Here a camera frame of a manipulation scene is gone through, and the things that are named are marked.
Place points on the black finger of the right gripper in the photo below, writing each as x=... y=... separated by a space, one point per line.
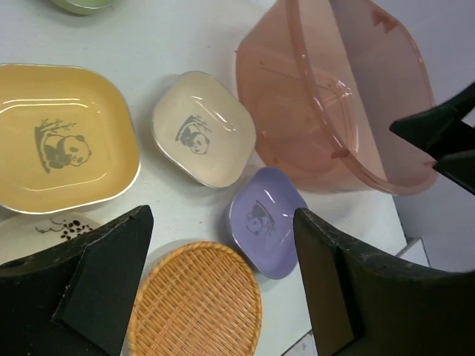
x=459 y=168
x=441 y=131

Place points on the purple square panda dish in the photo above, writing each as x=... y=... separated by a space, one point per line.
x=260 y=221

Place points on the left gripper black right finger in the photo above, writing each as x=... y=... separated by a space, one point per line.
x=363 y=301

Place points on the cream square panda dish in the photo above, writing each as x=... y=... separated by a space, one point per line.
x=204 y=130

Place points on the woven bamboo round tray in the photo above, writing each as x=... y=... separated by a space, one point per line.
x=200 y=299

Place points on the pink translucent plastic bin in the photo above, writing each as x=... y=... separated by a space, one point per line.
x=323 y=82

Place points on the yellow square panda dish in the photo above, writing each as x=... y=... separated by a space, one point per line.
x=67 y=139

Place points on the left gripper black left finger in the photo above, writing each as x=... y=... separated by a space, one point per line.
x=76 y=298

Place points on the green square panda dish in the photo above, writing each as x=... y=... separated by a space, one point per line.
x=83 y=7

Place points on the cream round floral plate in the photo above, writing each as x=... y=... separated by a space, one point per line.
x=24 y=235

